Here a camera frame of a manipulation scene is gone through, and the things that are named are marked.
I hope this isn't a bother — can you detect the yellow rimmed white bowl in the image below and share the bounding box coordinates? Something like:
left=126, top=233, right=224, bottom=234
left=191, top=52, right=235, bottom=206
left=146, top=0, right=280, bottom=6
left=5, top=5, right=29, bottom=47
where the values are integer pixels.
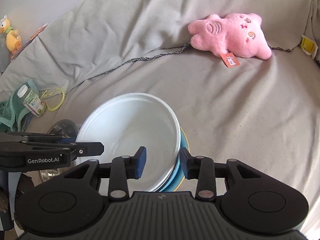
left=171, top=128, right=190, bottom=192

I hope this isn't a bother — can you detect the white deep bowl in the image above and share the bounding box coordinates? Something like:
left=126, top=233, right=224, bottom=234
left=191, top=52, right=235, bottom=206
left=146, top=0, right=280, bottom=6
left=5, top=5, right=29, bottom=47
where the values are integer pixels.
left=76, top=93, right=181, bottom=192

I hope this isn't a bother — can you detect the stainless steel bowl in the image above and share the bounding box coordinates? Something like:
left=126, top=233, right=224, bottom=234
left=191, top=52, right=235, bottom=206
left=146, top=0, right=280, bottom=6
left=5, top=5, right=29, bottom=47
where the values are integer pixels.
left=38, top=119, right=79, bottom=183

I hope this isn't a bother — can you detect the vitamin gummy bottle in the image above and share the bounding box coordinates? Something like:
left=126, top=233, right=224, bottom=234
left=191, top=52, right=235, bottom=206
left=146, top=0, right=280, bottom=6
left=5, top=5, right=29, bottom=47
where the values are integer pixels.
left=17, top=85, right=46, bottom=117

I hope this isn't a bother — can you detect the yellow duck plush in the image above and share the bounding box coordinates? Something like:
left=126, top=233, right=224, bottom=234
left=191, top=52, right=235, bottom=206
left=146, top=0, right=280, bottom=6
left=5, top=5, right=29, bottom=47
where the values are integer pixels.
left=0, top=15, right=22, bottom=55

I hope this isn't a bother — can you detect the book on sofa back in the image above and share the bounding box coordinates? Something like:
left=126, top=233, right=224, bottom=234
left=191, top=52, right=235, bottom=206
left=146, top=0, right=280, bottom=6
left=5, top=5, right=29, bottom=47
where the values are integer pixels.
left=10, top=23, right=48, bottom=61

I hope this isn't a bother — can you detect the beige sofa cover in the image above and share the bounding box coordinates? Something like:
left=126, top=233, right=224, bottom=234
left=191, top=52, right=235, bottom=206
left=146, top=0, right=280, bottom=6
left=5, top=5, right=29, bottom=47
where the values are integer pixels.
left=1, top=0, right=319, bottom=239

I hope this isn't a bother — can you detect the pink plush toy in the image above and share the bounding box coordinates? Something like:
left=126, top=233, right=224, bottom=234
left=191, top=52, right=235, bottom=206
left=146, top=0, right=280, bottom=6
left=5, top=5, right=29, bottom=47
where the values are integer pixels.
left=188, top=13, right=272, bottom=68

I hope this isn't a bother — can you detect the yellow fabric tag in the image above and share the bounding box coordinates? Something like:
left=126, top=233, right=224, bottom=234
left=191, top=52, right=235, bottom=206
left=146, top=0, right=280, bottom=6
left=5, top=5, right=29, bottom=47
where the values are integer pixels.
left=300, top=35, right=318, bottom=58

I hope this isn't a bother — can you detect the yellow loop strap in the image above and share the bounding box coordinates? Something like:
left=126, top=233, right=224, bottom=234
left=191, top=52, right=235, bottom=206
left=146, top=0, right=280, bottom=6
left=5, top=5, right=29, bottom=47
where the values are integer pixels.
left=39, top=87, right=66, bottom=112

